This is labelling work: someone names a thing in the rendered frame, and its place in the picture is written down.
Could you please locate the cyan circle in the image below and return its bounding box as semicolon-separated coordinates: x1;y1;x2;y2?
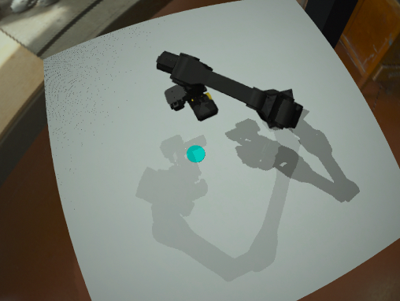
187;145;205;162

